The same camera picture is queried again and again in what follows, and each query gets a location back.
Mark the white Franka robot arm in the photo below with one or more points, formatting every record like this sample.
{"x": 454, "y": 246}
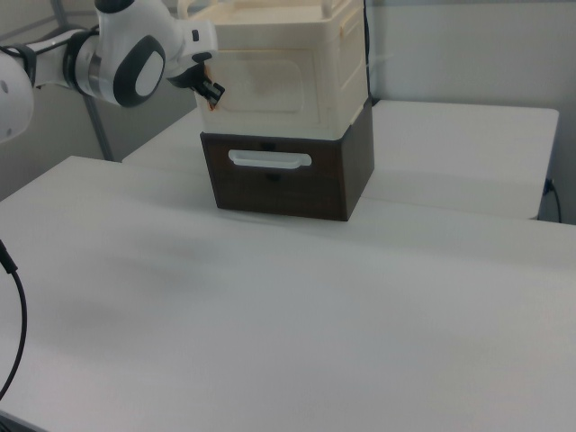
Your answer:
{"x": 112, "y": 58}

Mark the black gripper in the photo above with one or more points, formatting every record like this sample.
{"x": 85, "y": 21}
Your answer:
{"x": 186, "y": 77}

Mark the dark brown drawer box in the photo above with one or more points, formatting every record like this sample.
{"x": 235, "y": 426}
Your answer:
{"x": 335, "y": 180}

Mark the cream plastic cabinet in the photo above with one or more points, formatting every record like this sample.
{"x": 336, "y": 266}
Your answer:
{"x": 333, "y": 63}

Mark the cream cabinet door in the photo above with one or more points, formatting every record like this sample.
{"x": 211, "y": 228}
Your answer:
{"x": 265, "y": 87}

